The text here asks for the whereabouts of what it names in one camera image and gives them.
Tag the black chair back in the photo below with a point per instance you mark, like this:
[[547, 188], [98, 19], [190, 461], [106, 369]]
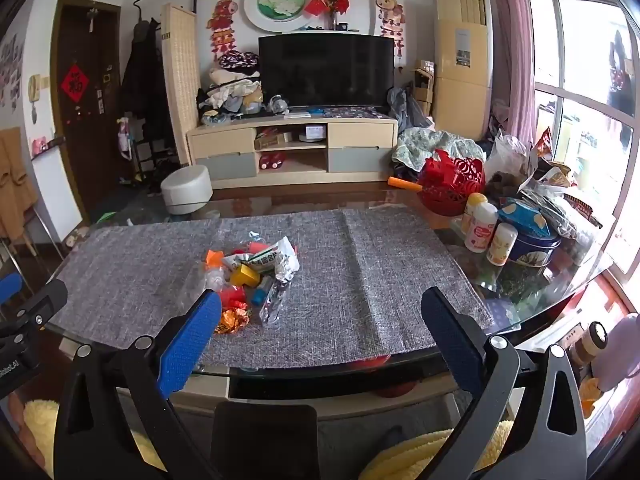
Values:
[[265, 440]]

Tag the floral cloth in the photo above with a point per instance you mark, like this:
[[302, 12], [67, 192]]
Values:
[[430, 145]]

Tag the white round stool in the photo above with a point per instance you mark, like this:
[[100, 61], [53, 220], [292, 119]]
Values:
[[187, 187]]

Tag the brown shelf box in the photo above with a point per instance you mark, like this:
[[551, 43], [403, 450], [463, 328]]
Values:
[[272, 139]]

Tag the wicker folding screen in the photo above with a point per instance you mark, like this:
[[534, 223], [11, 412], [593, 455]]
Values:
[[180, 75]]

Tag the clear crinkled wrapper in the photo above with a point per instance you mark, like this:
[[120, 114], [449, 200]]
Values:
[[272, 305]]

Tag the wall photos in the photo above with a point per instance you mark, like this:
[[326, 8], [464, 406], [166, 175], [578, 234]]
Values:
[[10, 67]]

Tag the red lattice basket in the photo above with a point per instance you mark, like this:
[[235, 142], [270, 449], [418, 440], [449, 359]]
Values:
[[452, 182]]

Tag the white green foil packet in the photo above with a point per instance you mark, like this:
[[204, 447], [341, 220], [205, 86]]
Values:
[[265, 260]]

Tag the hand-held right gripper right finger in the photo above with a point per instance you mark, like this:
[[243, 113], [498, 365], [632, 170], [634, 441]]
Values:
[[450, 335]]

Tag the lilac kettle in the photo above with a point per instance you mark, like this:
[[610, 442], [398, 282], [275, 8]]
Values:
[[620, 350]]

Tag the cartoon hanging ornament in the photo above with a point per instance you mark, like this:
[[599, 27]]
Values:
[[391, 15]]

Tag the black flat television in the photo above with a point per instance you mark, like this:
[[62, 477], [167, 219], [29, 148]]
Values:
[[320, 70]]

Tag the red diamond door sticker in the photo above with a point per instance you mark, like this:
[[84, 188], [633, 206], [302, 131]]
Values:
[[75, 84]]

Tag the pile of snack bags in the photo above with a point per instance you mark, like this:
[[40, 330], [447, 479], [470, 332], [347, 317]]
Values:
[[560, 190]]

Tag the pink curtain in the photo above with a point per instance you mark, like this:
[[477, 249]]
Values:
[[510, 35]]

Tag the yellow block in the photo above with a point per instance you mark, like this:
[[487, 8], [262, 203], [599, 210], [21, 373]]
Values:
[[244, 275]]

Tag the small blue piece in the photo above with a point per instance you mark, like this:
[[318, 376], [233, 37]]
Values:
[[260, 296]]

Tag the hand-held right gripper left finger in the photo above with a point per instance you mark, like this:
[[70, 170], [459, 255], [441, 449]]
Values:
[[192, 340]]

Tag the clear plastic bag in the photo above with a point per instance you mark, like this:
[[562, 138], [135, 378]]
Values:
[[200, 280]]

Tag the white shelf box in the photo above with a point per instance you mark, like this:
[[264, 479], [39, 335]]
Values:
[[314, 132]]

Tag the white plastic bag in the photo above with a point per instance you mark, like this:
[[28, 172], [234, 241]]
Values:
[[510, 155]]

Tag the dark hanging coats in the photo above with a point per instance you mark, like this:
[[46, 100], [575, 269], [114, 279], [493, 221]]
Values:
[[137, 75]]

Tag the orange paper piece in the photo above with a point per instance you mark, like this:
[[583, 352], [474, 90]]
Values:
[[215, 257]]

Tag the grey woven table mat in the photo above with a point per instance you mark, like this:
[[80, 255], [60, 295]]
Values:
[[350, 270]]

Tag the red fish hanging ornament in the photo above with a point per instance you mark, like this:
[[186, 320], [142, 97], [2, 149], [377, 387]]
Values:
[[222, 25]]

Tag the blue snack packet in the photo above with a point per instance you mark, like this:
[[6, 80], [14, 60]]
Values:
[[522, 215]]

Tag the wall intercom handset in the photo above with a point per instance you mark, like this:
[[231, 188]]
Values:
[[35, 87]]

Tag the white board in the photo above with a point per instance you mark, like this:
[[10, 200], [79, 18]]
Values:
[[55, 185]]

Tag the cream grey TV cabinet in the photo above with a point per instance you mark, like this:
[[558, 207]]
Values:
[[345, 132]]

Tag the yellow fluffy cushion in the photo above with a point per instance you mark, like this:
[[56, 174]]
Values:
[[35, 425], [400, 455]]

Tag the white small bottle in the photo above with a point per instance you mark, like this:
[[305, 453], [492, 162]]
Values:
[[501, 244]]

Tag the pile of clothes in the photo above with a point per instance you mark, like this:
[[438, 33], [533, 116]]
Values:
[[235, 90]]

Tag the blue round tin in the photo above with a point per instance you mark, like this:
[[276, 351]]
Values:
[[537, 252]]

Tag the orange carrot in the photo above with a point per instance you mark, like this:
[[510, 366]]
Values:
[[405, 183]]

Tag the cream standing air conditioner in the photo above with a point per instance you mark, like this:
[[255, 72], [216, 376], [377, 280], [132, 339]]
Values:
[[460, 85]]

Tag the white yellow-capped bottle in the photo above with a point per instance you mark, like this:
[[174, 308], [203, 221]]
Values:
[[472, 210]]

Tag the round wall picture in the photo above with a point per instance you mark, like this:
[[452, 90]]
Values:
[[282, 2]]

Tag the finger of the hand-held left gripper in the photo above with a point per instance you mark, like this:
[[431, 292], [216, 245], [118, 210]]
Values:
[[40, 304], [10, 287]]

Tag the window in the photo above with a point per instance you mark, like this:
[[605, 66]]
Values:
[[580, 85]]

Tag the orange foil wrapper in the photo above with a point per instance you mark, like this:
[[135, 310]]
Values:
[[232, 321]]

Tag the stacked cardboard boxes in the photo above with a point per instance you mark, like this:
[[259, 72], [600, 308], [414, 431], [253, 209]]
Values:
[[424, 85]]

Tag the brown door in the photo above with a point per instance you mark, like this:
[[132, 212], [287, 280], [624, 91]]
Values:
[[85, 135]]

